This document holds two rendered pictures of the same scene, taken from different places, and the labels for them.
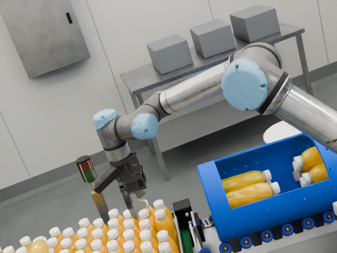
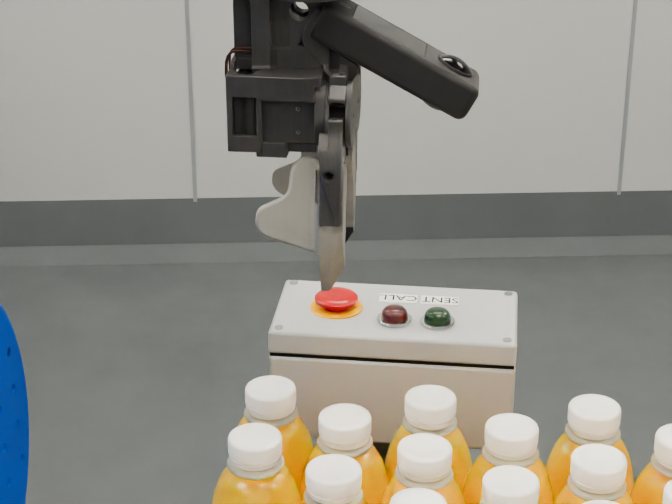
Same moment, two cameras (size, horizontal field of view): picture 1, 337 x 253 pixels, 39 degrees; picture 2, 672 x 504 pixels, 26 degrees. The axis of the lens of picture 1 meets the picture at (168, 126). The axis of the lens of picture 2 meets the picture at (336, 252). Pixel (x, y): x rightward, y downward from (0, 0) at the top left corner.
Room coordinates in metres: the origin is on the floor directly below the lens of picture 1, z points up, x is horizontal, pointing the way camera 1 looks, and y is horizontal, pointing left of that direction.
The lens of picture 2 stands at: (2.29, 0.27, 1.65)
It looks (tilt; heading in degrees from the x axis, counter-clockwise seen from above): 25 degrees down; 185
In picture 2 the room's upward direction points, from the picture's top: straight up
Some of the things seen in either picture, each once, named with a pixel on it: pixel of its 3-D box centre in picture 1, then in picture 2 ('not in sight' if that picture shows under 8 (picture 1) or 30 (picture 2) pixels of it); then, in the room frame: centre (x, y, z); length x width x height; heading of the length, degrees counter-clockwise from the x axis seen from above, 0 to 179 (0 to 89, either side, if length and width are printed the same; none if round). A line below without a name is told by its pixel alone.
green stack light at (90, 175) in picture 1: (88, 173); not in sight; (1.86, 0.38, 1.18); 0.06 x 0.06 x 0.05
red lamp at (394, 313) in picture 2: not in sight; (394, 313); (1.23, 0.23, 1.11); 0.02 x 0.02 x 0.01
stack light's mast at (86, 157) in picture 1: (89, 174); not in sight; (1.86, 0.38, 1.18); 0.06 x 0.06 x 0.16
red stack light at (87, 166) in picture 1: (85, 164); not in sight; (1.86, 0.38, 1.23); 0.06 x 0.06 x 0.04
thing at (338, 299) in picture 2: not in sight; (336, 300); (1.21, 0.18, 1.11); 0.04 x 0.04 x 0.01
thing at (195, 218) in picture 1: (199, 231); not in sight; (1.49, 0.01, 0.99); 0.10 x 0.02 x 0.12; 178
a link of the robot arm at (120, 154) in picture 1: (117, 151); not in sight; (1.37, 0.17, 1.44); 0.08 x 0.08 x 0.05
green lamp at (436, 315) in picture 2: not in sight; (437, 316); (1.23, 0.26, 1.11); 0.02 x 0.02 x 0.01
